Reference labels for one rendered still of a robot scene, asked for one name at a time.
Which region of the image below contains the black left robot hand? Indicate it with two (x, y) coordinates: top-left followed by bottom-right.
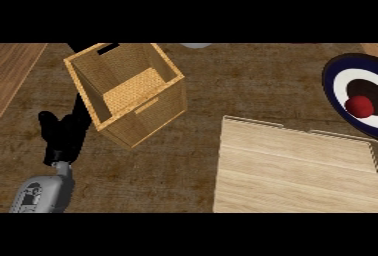
(37, 92), (93, 167)

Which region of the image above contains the pale wooden tray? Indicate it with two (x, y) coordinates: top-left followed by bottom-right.
(211, 114), (378, 214)

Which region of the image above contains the navy and white plate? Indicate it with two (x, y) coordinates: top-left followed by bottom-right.
(320, 52), (378, 140)

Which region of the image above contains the red tomato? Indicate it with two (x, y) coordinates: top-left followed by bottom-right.
(342, 95), (376, 120)

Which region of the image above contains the tan wicker basket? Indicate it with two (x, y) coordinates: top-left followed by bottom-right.
(62, 43), (189, 150)

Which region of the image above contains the brown wooden panel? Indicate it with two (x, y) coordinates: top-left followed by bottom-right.
(0, 43), (49, 118)

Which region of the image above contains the pale grey object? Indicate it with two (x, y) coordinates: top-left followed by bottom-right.
(178, 43), (214, 50)

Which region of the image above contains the tan wooden object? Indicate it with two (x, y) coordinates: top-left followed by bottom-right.
(359, 43), (378, 58)

